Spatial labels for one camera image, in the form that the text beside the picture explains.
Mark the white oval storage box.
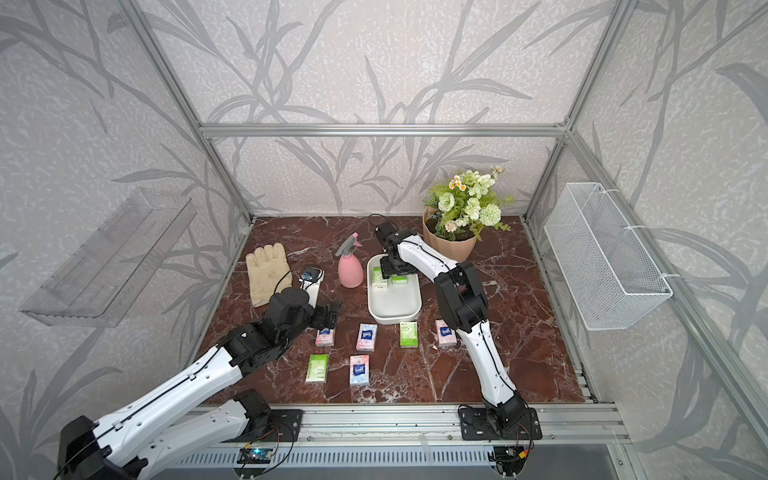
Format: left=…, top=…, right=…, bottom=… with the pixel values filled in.
left=366, top=254, right=422, bottom=325

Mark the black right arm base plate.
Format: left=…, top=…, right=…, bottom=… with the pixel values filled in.
left=457, top=404, right=543, bottom=441

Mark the aluminium cage frame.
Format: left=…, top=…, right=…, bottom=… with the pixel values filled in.
left=116, top=0, right=768, bottom=480

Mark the white wire mesh basket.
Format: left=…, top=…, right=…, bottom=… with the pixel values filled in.
left=544, top=182, right=673, bottom=331

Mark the pink spray bottle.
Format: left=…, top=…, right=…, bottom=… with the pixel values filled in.
left=335, top=232, right=365, bottom=289

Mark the right circuit board with wires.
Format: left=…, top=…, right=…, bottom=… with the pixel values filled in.
left=488, top=445, right=530, bottom=475

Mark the pink Tempo tissue pack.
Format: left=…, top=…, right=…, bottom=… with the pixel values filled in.
left=435, top=319, right=458, bottom=348
left=356, top=324, right=378, bottom=352
left=349, top=355, right=370, bottom=386
left=315, top=328, right=335, bottom=347

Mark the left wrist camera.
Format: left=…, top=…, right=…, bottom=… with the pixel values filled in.
left=299, top=265, right=324, bottom=307

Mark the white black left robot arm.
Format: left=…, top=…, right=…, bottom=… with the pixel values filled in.
left=56, top=285, right=342, bottom=479

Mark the beige pot with flowers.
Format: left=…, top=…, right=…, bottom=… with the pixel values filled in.
left=422, top=166, right=514, bottom=262

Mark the clear acrylic wall shelf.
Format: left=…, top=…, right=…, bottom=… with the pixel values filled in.
left=20, top=188, right=197, bottom=328

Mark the green circuit board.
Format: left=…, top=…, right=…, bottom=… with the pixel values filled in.
left=236, top=445, right=276, bottom=468

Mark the green white tissue pack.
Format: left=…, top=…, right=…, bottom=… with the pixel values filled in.
left=305, top=354, right=329, bottom=383

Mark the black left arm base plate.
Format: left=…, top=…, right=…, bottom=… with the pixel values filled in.
left=237, top=409, right=304, bottom=442

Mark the cream fabric work glove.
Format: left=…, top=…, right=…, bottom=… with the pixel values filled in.
left=245, top=243, right=293, bottom=308

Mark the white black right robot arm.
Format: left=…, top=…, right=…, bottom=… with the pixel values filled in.
left=374, top=221, right=526, bottom=429

